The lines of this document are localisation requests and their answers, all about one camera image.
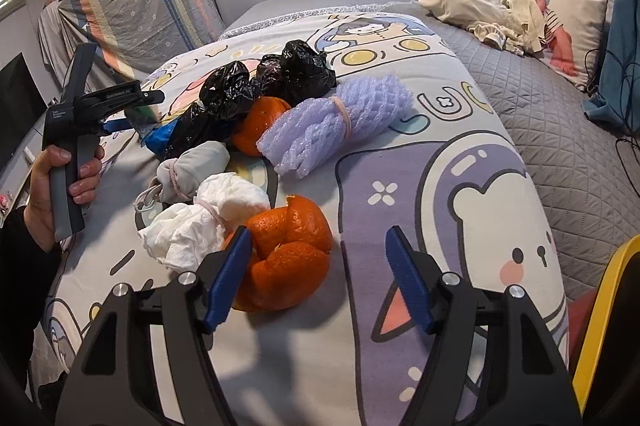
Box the purple foam net bundle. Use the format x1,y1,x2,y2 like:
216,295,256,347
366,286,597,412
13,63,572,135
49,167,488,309
256,73,415,179

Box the small orange peel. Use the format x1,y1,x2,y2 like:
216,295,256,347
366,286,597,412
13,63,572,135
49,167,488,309
231,96,292,157

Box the grey cloth bundle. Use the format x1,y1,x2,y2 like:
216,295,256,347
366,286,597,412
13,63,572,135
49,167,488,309
156,141,232,207

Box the grey quilted bedspread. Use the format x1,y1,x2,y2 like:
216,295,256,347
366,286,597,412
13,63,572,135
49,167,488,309
387,0,640,301

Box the grey hanging cloth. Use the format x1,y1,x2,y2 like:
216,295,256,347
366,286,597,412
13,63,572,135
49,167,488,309
37,0,77,72

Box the baby print pillow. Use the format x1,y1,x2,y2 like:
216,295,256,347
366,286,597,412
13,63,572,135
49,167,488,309
529,0,609,89

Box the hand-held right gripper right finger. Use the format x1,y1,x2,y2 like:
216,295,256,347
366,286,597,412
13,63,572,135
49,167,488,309
385,226,583,426

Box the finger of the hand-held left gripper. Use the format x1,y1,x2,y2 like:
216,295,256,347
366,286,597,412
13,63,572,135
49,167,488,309
127,88,166,107
97,118,136,137

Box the yellow trash bin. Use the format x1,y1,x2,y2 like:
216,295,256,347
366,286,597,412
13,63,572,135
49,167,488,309
570,233,640,403

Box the cream clothes pile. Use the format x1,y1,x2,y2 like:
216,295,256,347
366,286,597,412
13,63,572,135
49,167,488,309
419,0,547,56

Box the person's left hand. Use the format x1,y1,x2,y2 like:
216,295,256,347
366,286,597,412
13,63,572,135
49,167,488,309
25,145,107,253

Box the black cable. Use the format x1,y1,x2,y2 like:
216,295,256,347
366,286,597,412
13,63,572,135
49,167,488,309
585,50,640,189

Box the small black plastic bag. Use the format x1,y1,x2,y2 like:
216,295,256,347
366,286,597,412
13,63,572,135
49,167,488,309
251,40,337,103

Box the large black plastic bag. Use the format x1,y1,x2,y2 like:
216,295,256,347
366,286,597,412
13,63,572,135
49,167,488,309
164,60,252,163

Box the long blue curtain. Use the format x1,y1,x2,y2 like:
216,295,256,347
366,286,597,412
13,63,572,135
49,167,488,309
582,0,640,127

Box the grey lace-trimmed sheet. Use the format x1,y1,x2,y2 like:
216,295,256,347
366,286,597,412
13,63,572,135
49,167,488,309
219,0,426,40

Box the blue plastic wrapper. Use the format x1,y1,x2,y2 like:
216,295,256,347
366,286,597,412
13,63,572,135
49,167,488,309
141,120,177,157

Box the black monitor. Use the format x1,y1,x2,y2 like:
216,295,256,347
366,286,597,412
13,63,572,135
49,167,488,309
0,53,49,171

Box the white tissue bundle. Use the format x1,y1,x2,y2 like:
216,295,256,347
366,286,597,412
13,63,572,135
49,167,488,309
137,172,272,274

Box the large orange peel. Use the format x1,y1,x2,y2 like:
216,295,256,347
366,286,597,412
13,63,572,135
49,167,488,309
222,194,333,313

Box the cartoon printed blanket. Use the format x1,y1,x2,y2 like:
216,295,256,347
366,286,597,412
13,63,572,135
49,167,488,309
30,10,572,426

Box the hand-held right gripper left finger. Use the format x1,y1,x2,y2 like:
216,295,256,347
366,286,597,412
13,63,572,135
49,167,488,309
54,226,253,426

